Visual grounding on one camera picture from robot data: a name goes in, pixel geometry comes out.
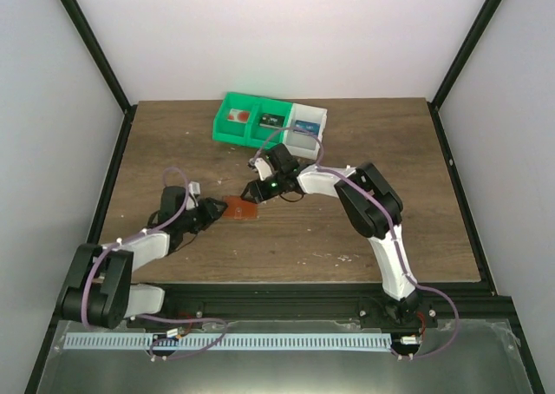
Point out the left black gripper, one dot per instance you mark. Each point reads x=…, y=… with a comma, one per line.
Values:
x=211, y=213

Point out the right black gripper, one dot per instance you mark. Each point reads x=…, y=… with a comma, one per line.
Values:
x=255, y=187

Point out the brown leather card holder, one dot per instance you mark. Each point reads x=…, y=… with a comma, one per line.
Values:
x=239, y=209

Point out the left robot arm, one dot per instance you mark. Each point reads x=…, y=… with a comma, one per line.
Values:
x=98, y=289

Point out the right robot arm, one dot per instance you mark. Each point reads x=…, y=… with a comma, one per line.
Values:
x=372, y=206

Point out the black card in bin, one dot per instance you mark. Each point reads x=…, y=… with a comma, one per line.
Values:
x=271, y=121

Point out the red white card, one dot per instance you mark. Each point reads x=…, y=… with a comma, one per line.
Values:
x=238, y=115

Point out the blue VIP card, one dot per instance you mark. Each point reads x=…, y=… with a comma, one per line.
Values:
x=306, y=127

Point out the left green storage bin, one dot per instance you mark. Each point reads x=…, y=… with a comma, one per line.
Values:
x=228, y=131

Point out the green storage bin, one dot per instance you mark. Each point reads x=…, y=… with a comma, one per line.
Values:
x=256, y=135
x=228, y=131

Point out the middle green storage bin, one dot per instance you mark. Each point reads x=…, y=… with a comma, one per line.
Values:
x=256, y=135

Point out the white storage bin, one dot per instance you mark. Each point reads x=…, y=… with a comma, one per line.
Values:
x=301, y=145

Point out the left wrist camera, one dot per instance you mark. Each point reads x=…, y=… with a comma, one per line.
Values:
x=193, y=193

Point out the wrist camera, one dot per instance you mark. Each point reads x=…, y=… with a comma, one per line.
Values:
x=262, y=167
x=193, y=193

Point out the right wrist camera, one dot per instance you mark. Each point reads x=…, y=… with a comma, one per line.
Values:
x=262, y=167

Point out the light blue slotted cable duct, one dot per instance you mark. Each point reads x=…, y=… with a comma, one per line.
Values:
x=231, y=342

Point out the black aluminium frame rail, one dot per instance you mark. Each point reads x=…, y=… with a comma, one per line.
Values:
x=363, y=302

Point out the left black frame post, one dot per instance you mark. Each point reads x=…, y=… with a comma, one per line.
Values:
x=81, y=24

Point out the black frame post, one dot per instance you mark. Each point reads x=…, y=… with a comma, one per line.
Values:
x=470, y=42
x=81, y=24

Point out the right black frame post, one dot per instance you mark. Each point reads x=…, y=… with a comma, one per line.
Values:
x=470, y=42

